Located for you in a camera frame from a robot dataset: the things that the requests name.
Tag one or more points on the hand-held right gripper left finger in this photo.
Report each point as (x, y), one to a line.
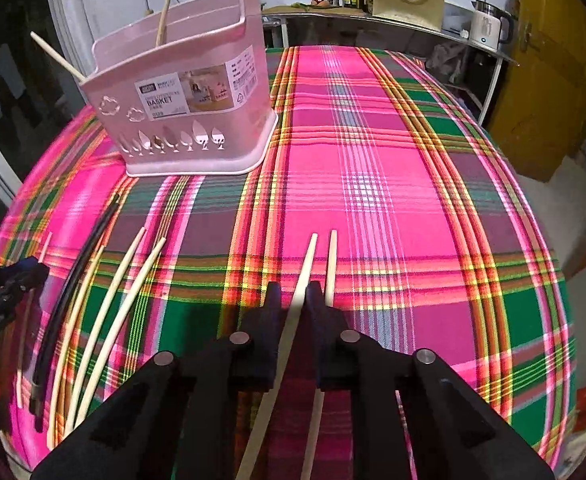
(272, 345)

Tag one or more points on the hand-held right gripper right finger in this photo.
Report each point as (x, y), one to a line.
(324, 355)

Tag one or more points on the black chopstick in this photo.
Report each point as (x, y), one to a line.
(48, 345)
(114, 203)

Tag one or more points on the pink plastic chopstick basket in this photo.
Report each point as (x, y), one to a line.
(193, 130)

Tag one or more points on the pink green plaid tablecloth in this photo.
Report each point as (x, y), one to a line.
(398, 210)

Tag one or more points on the white plastic bag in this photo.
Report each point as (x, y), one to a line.
(445, 62)

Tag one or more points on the metal counter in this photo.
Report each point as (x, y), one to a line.
(408, 22)

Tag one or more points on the yellow door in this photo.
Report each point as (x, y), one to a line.
(548, 70)

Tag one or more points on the white electric kettle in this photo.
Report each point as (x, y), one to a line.
(488, 27)

